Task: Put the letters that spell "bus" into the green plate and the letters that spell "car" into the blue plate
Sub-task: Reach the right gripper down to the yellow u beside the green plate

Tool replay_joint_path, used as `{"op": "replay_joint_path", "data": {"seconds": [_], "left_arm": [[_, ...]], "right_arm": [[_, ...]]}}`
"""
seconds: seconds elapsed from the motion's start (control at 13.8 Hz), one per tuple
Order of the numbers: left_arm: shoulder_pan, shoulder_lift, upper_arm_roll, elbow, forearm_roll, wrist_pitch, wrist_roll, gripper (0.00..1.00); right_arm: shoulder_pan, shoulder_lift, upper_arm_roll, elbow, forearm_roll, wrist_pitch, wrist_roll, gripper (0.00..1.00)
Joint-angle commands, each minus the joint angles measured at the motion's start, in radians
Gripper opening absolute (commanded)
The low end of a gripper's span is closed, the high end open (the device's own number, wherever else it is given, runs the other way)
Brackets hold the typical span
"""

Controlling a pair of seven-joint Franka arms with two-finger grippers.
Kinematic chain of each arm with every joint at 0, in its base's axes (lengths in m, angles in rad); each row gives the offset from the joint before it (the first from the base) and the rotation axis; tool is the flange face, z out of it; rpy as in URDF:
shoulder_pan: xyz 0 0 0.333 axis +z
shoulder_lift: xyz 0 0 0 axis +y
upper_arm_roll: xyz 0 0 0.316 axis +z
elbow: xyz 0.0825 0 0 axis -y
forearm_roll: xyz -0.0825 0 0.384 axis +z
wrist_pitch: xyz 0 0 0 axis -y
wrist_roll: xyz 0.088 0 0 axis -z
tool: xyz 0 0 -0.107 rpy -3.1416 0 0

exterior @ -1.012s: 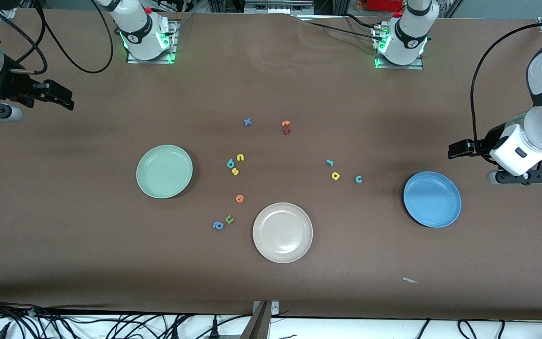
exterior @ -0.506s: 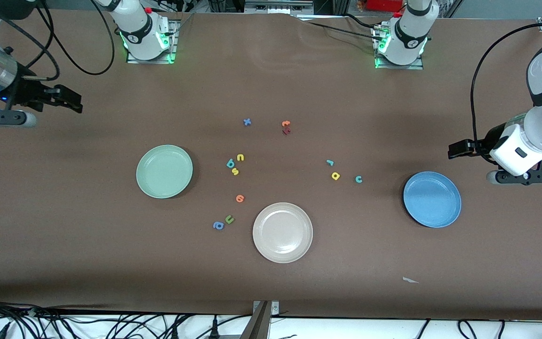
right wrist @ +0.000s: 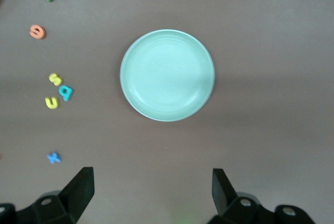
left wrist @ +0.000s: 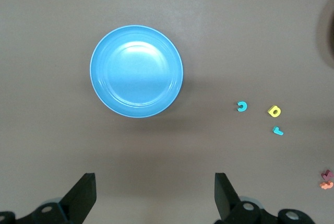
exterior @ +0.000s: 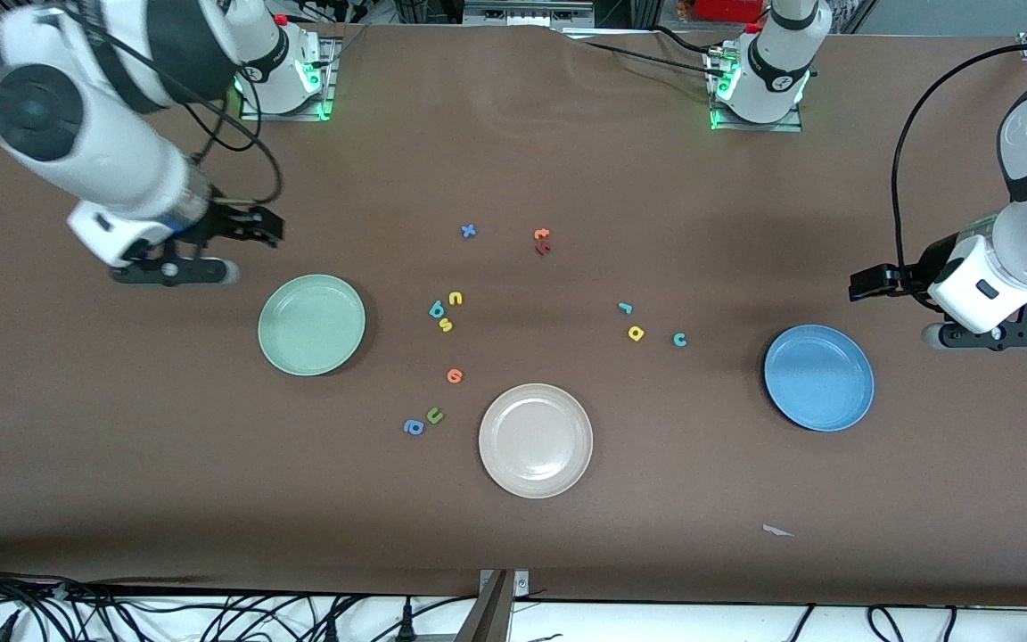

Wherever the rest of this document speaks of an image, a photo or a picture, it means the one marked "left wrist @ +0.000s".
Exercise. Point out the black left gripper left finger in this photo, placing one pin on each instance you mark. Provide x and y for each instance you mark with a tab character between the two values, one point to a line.
78	198

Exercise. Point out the brown paper table cover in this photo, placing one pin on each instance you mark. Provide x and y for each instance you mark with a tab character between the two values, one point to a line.
235	38

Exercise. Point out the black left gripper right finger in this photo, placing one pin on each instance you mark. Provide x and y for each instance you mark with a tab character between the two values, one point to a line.
225	200

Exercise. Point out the orange foam letter t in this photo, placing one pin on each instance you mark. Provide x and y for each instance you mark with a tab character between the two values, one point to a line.
325	186

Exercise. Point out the maroon foam letter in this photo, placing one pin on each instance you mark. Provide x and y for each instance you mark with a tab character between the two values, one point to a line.
326	175

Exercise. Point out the teal foam letter r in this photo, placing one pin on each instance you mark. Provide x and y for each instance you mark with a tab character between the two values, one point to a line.
278	132

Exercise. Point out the yellow foam letter d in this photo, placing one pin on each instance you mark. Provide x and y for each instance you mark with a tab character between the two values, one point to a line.
272	115

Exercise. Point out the blue plate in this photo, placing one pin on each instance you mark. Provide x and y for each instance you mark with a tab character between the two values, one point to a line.
136	77

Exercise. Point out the teal foam letter c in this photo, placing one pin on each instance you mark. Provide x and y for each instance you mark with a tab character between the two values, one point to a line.
245	106

